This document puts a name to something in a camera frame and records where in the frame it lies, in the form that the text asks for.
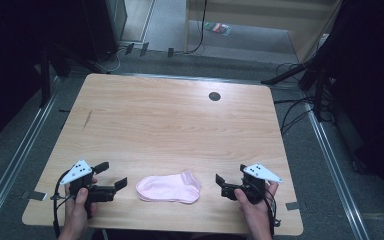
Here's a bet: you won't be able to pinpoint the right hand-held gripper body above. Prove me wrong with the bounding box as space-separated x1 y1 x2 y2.
220 163 284 205

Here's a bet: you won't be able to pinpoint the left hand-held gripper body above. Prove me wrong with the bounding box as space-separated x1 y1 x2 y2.
59 159 118 219

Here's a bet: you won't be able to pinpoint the person's right hand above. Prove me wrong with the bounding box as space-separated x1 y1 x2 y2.
233 180 279 236

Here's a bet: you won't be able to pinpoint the person's left hand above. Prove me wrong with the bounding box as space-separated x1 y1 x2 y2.
61 183 98 234

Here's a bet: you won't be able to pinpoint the person's dark clothing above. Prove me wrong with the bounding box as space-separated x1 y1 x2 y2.
91 229 249 240

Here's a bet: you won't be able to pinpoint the black metal stand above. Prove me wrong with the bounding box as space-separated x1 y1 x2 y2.
261 49 335 123
39 43 109 108

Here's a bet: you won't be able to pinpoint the black cabinet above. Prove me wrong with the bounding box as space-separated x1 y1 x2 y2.
81 0 128 63

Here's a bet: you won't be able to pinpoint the colourful striped packet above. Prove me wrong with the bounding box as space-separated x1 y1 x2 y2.
203 21 232 37

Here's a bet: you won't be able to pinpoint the dark curtain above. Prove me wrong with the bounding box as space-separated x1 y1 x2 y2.
0 0 85 154
326 0 384 209

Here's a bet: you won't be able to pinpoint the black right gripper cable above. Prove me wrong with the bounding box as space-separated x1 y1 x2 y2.
262 189 282 238

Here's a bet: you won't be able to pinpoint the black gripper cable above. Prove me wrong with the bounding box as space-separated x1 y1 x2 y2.
262 189 282 238
50 179 72 240

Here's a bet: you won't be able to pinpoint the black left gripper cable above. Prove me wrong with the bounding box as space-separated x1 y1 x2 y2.
50 179 72 240

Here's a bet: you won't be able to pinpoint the black floor cables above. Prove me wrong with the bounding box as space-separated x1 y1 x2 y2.
274 61 318 135

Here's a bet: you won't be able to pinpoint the metal floor rail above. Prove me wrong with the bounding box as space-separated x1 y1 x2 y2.
304 103 371 240
0 76 61 231

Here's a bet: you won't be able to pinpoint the white floor cable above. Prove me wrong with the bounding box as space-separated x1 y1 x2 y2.
93 46 128 74

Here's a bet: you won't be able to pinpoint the black hanging cable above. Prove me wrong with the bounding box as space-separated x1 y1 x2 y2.
183 0 208 55

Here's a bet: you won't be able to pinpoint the light wooden frame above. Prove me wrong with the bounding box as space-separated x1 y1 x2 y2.
183 0 343 64

